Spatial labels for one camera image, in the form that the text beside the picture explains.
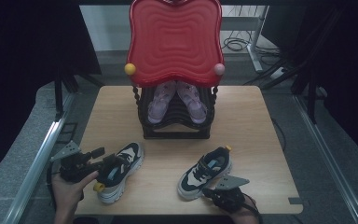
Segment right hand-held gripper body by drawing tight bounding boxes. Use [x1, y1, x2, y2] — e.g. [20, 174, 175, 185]
[211, 175, 251, 214]

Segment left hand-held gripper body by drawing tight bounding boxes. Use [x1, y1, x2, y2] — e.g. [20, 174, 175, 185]
[49, 140, 99, 184]

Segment black and white sneaker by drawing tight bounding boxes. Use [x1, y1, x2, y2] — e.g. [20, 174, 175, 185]
[92, 142, 145, 204]
[176, 145, 233, 201]

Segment purple sandal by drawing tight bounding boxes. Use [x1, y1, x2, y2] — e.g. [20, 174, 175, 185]
[176, 80, 208, 124]
[147, 80, 177, 124]

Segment red and black shoe rack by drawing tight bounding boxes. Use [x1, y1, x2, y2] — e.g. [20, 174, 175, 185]
[124, 0, 227, 140]

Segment person's right hand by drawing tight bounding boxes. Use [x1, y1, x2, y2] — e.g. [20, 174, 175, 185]
[220, 195, 261, 224]

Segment person's left hand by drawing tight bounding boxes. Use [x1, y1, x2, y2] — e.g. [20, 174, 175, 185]
[51, 170, 100, 213]

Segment black metal stand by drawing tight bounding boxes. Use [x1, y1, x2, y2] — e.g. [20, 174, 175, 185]
[292, 69, 328, 125]
[53, 73, 79, 121]

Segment black curtain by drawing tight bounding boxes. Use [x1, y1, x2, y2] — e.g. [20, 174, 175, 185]
[269, 0, 358, 167]
[0, 0, 103, 188]

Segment white power strip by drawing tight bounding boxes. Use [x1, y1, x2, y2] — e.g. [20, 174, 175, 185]
[269, 66, 285, 80]

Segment white desk leg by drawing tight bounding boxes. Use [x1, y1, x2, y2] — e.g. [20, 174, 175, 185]
[246, 5, 269, 73]

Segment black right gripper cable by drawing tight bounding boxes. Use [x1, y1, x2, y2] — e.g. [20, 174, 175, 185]
[242, 192, 265, 224]

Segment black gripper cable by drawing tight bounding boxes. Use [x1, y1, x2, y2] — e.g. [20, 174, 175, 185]
[46, 164, 58, 209]
[242, 192, 265, 224]

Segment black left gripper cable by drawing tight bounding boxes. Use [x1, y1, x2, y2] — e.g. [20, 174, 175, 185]
[46, 164, 58, 209]

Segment aluminium rail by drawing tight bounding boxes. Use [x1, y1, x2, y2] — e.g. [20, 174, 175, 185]
[293, 94, 358, 224]
[3, 92, 76, 224]

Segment black floor cables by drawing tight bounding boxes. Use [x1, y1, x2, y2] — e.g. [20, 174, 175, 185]
[222, 31, 282, 59]

